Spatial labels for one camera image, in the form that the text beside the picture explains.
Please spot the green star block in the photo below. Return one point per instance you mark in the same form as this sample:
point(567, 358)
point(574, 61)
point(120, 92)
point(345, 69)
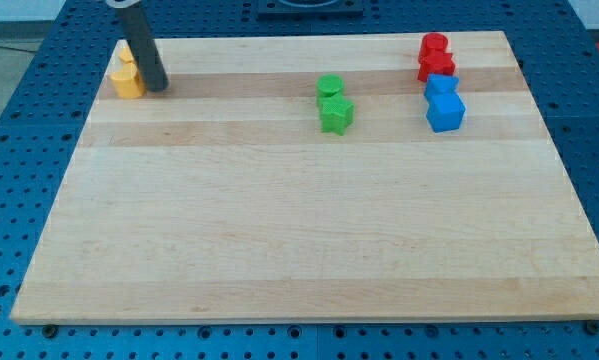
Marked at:
point(336, 114)

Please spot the green circle block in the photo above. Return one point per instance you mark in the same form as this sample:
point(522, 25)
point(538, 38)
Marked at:
point(327, 86)

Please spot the red star block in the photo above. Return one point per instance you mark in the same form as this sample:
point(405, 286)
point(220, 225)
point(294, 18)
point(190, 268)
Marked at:
point(436, 62)

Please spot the red circle block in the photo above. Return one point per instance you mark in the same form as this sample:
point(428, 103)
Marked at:
point(432, 42)

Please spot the wooden board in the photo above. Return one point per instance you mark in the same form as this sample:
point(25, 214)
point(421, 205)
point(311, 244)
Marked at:
point(220, 200)

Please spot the blue cube block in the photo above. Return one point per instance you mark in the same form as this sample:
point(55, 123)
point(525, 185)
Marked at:
point(445, 112)

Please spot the blue pentagon block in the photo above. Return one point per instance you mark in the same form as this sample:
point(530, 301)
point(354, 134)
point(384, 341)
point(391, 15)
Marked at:
point(438, 84)

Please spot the yellow heart block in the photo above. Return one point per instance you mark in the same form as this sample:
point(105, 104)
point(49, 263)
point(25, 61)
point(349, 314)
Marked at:
point(127, 82)

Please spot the yellow block behind rod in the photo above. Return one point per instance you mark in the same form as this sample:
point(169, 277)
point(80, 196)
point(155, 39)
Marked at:
point(125, 55)

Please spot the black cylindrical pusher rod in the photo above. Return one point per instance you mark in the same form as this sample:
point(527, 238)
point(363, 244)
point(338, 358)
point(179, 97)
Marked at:
point(136, 28)

